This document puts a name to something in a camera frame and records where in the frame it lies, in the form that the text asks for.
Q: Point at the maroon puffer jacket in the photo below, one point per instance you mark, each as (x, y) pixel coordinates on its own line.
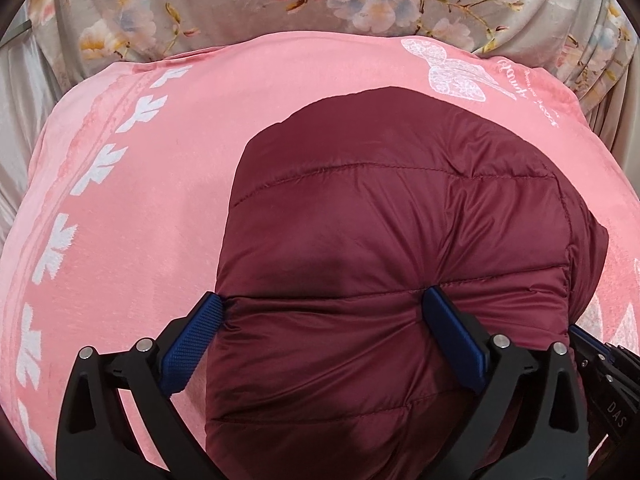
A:
(375, 220)

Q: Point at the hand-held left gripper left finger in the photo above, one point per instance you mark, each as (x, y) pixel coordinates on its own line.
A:
(192, 345)

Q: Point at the pink blanket with white bows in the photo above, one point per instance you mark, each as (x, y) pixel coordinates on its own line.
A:
(150, 185)

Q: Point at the grey floral bedsheet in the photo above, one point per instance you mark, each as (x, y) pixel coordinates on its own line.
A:
(225, 10)

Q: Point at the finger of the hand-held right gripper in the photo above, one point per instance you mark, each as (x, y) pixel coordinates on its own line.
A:
(582, 334)

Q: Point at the grey satin cloth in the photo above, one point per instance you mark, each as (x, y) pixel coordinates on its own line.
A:
(25, 125)

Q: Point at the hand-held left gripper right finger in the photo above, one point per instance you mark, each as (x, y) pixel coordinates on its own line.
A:
(455, 340)

